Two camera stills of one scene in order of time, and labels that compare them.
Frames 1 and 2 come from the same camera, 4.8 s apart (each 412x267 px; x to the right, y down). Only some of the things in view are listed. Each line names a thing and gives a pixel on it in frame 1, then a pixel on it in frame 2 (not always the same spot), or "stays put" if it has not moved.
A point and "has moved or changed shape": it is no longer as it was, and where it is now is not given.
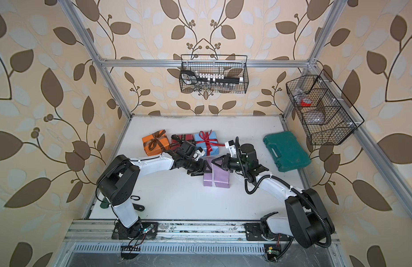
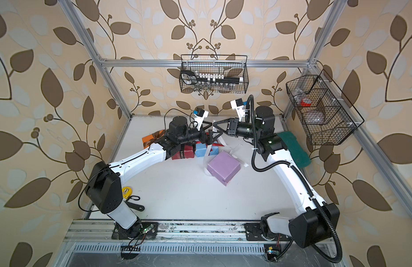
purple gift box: x=222 y=176 has moved or changed shape
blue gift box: x=208 y=142 stays put
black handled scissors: x=190 y=77 stays put
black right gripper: x=226 y=160 → x=234 y=126
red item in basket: x=303 y=104 stays put
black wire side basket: x=325 y=114 stays put
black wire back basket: x=214 y=77 stays put
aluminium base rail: x=97 y=237 stays put
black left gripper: x=199 y=172 → x=201 y=137
